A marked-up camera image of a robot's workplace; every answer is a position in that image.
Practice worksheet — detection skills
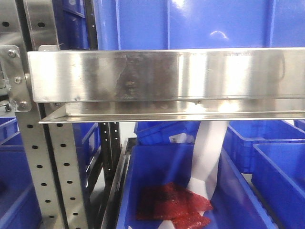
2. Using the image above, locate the perforated steel shelf upright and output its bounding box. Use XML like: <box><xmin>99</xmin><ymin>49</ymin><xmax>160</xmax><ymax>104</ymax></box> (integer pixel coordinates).
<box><xmin>0</xmin><ymin>0</ymin><xmax>92</xmax><ymax>229</ymax></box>

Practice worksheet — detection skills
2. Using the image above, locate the blue tray shelf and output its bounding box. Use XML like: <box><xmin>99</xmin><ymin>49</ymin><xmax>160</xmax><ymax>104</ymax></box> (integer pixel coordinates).
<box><xmin>93</xmin><ymin>0</ymin><xmax>305</xmax><ymax>50</ymax></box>

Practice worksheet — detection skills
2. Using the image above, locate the white paper strip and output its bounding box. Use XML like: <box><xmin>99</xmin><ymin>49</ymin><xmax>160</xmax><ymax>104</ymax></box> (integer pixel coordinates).
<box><xmin>187</xmin><ymin>120</ymin><xmax>229</xmax><ymax>200</ymax></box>

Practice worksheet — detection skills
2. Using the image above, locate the stainless steel shelf beam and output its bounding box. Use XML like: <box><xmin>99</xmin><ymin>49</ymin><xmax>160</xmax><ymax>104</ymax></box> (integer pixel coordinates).
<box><xmin>28</xmin><ymin>48</ymin><xmax>305</xmax><ymax>124</ymax></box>

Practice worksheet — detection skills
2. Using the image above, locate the blue bin with red bags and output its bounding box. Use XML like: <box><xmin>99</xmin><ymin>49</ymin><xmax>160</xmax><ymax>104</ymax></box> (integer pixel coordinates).
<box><xmin>116</xmin><ymin>144</ymin><xmax>275</xmax><ymax>229</ymax></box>

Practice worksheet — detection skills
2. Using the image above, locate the blue bin right near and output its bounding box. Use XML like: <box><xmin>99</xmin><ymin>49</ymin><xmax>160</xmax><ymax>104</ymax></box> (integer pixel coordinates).
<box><xmin>252</xmin><ymin>143</ymin><xmax>305</xmax><ymax>229</ymax></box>

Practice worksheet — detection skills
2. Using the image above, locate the blue bin left lower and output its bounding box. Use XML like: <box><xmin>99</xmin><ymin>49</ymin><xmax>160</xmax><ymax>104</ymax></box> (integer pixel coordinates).
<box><xmin>0</xmin><ymin>117</ymin><xmax>41</xmax><ymax>229</ymax></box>

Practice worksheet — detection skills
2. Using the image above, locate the blue bin right far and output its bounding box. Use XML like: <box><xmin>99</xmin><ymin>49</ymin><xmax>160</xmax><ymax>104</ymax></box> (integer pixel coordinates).
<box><xmin>223</xmin><ymin>120</ymin><xmax>305</xmax><ymax>174</ymax></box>

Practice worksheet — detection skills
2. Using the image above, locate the blue bin back centre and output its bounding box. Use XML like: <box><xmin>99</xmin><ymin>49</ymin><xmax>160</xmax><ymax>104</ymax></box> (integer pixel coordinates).
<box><xmin>134</xmin><ymin>121</ymin><xmax>200</xmax><ymax>145</ymax></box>

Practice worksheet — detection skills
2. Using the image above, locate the steel mounting bracket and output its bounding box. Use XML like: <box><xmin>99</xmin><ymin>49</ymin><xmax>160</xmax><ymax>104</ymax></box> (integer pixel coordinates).
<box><xmin>0</xmin><ymin>45</ymin><xmax>31</xmax><ymax>112</ymax></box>

